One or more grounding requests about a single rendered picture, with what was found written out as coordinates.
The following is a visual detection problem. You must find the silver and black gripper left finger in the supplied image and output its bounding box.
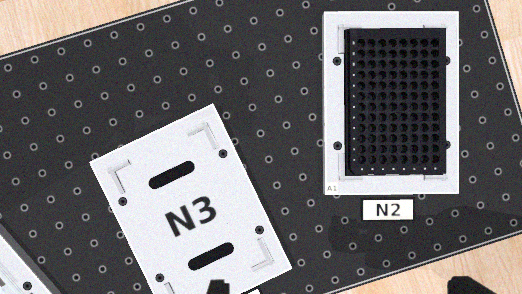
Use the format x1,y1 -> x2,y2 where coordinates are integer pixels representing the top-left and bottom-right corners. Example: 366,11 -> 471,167
206,279 -> 230,294

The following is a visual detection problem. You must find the black well plate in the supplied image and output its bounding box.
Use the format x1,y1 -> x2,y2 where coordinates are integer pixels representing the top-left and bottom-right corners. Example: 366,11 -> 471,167
344,28 -> 446,176

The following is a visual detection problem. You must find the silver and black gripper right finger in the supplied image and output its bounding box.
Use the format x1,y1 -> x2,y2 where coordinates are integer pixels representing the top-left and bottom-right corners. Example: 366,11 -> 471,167
447,276 -> 497,294

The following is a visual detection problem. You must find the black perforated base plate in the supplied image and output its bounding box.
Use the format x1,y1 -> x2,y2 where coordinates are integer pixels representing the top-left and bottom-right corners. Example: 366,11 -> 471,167
0,0 -> 522,294

